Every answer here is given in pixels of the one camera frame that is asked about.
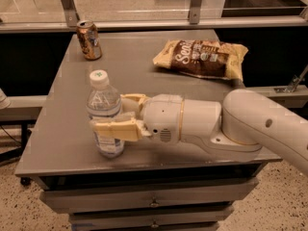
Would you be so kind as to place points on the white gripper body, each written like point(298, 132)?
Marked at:
point(163, 117)

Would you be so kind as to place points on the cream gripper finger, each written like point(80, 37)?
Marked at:
point(133, 103)
point(127, 130)

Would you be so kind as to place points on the clear plastic water bottle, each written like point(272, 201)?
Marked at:
point(104, 101)

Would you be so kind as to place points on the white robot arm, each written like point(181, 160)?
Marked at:
point(234, 129)

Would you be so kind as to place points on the brown chip bag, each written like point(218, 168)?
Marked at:
point(209, 59)

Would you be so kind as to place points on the grey drawer cabinet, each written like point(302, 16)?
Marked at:
point(61, 154)

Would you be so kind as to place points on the brown soda can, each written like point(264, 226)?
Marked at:
point(89, 40)

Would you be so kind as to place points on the lower grey drawer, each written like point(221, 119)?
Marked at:
point(152, 219)

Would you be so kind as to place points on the grey drawer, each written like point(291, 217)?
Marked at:
point(149, 195)
point(152, 219)

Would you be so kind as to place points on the upper grey drawer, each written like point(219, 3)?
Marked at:
point(149, 195)

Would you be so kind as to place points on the metal railing frame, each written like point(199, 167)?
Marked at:
point(123, 15)

